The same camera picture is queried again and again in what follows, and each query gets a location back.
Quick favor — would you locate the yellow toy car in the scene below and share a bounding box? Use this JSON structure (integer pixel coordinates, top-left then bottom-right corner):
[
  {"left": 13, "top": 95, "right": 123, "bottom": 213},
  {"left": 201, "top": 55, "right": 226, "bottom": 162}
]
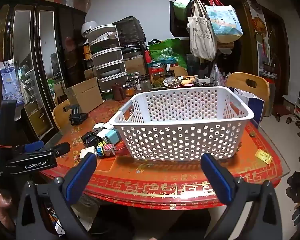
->
[{"left": 96, "top": 142, "right": 106, "bottom": 158}]

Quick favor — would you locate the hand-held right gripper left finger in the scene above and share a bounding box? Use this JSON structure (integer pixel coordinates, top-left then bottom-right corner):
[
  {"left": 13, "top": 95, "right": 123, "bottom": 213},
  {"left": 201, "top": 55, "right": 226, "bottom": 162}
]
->
[{"left": 16, "top": 152, "right": 98, "bottom": 240}]

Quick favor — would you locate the white and blue paper bag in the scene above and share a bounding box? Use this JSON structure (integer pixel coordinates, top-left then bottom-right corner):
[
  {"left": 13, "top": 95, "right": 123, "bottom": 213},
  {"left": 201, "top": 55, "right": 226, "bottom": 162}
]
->
[{"left": 236, "top": 89, "right": 265, "bottom": 125}]

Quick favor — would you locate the glass jar with dark lid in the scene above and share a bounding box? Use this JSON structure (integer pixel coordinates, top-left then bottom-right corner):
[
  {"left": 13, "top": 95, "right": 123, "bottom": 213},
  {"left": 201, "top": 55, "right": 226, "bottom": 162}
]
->
[{"left": 140, "top": 75, "right": 152, "bottom": 92}]

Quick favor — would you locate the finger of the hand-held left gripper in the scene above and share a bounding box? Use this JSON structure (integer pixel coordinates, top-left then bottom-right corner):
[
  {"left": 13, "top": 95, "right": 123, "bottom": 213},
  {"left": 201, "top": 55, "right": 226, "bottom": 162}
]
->
[
  {"left": 49, "top": 142, "right": 71, "bottom": 159},
  {"left": 13, "top": 140, "right": 45, "bottom": 155}
]

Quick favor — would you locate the pink dotted charger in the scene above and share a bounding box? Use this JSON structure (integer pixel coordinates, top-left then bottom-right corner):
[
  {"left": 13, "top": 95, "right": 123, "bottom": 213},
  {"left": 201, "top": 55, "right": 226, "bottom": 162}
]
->
[{"left": 104, "top": 144, "right": 117, "bottom": 157}]

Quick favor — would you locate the beige canvas tote bag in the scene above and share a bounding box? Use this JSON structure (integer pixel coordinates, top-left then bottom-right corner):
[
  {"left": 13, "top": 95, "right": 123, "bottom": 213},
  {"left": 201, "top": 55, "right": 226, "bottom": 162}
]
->
[{"left": 187, "top": 0, "right": 217, "bottom": 62}]

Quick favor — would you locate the open cardboard box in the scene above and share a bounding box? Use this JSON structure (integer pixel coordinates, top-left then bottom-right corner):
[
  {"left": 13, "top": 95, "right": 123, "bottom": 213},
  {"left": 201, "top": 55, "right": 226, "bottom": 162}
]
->
[{"left": 65, "top": 77, "right": 104, "bottom": 114}]

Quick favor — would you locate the dark wooden wardrobe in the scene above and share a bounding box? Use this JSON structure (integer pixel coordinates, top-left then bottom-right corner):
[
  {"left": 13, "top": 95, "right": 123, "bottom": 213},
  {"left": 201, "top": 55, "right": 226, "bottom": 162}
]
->
[{"left": 0, "top": 4, "right": 88, "bottom": 143}]

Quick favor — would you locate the white round container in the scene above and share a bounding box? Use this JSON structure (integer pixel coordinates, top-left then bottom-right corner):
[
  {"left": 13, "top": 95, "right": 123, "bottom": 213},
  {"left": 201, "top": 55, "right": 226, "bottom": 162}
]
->
[{"left": 81, "top": 21, "right": 98, "bottom": 38}]

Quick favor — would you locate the glass jar of green fruit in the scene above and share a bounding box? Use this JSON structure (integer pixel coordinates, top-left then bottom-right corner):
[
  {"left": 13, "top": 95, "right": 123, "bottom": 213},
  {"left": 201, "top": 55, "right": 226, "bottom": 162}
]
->
[{"left": 150, "top": 64, "right": 167, "bottom": 89}]

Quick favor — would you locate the green shopping bag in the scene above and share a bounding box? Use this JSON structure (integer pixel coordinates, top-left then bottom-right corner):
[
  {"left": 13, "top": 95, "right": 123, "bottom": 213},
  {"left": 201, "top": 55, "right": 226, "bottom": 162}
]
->
[{"left": 148, "top": 38, "right": 188, "bottom": 68}]

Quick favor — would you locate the white perforated plastic basket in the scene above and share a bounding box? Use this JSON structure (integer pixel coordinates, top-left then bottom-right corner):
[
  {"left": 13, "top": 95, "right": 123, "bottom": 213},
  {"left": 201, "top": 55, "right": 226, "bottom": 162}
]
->
[{"left": 109, "top": 86, "right": 255, "bottom": 162}]

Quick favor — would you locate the blue and white snack packet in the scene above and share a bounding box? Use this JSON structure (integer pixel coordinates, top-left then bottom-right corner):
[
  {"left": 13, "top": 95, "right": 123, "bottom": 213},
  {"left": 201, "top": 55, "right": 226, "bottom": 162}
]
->
[{"left": 0, "top": 59, "right": 24, "bottom": 103}]

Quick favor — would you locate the black phone holder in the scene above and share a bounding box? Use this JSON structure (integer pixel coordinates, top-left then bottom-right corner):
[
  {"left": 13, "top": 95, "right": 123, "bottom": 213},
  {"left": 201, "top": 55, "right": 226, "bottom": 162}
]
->
[{"left": 69, "top": 104, "right": 89, "bottom": 125}]

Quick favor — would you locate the closed cardboard box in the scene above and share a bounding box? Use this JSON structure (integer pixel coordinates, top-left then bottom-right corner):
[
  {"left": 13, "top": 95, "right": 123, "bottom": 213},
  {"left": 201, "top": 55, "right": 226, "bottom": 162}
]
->
[{"left": 124, "top": 55, "right": 147, "bottom": 77}]

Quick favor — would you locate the person's left hand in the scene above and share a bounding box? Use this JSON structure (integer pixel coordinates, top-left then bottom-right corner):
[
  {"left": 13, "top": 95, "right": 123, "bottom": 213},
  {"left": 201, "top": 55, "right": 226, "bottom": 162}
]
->
[{"left": 0, "top": 187, "right": 17, "bottom": 230}]

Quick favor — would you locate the yellow card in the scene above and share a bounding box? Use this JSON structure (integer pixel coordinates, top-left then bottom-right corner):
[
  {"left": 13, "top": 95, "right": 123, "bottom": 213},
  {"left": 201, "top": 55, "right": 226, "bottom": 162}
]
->
[{"left": 255, "top": 149, "right": 273, "bottom": 164}]

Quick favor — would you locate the brown jar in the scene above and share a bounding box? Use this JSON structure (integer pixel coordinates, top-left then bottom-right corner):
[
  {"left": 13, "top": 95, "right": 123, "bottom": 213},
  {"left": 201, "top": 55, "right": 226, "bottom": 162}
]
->
[{"left": 112, "top": 83, "right": 125, "bottom": 102}]

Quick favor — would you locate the black bag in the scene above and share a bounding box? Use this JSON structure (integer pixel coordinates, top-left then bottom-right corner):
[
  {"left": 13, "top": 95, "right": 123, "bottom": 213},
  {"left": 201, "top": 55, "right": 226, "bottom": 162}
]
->
[{"left": 112, "top": 16, "right": 147, "bottom": 47}]

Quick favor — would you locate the black power adapter with cable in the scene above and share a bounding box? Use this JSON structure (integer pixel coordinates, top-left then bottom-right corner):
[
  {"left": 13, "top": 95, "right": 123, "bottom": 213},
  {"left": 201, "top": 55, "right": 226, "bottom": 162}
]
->
[{"left": 81, "top": 131, "right": 99, "bottom": 147}]

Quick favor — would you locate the blue printed paper bag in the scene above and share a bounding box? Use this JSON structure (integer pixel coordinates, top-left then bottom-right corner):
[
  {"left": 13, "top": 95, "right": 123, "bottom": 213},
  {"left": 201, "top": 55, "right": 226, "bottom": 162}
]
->
[{"left": 205, "top": 5, "right": 243, "bottom": 43}]

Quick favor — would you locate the teal and red small box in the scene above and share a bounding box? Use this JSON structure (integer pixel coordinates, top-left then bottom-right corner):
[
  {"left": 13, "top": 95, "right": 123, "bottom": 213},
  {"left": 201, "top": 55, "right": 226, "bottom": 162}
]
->
[{"left": 105, "top": 129, "right": 120, "bottom": 144}]

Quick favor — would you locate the stacked grey drawer unit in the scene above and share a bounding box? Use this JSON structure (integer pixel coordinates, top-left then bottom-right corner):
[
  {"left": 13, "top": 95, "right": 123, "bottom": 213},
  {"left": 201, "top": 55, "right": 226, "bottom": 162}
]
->
[{"left": 86, "top": 24, "right": 129, "bottom": 94}]

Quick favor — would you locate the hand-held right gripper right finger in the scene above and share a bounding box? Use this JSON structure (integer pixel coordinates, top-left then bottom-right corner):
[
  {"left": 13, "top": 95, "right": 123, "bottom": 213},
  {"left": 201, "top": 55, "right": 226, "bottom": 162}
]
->
[{"left": 200, "top": 152, "right": 283, "bottom": 240}]

